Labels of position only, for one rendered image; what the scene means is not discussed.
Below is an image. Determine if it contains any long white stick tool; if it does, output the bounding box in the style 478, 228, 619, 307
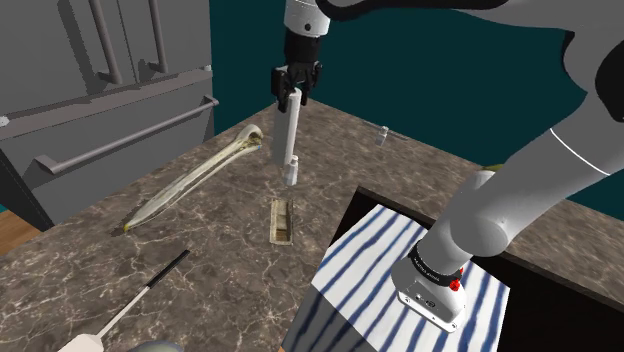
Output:
270, 87, 303, 188

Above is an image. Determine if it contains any grey round object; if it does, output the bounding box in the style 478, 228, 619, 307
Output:
127, 340, 184, 352

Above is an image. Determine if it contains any grey refrigerator with bar handles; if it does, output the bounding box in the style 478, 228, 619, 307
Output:
0, 0, 221, 232

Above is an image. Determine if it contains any small beige rectangular tray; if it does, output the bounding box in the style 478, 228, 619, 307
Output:
268, 197, 295, 246

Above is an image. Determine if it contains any blue-white striped robot stand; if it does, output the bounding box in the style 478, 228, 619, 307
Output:
281, 202, 512, 352

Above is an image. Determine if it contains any black and white handled tool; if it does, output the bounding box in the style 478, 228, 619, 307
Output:
57, 249, 192, 352

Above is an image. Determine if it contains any pale long bone-shaped spoon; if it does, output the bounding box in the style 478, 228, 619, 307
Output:
122, 123, 265, 234

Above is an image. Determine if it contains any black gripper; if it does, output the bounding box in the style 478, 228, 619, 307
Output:
271, 30, 324, 114

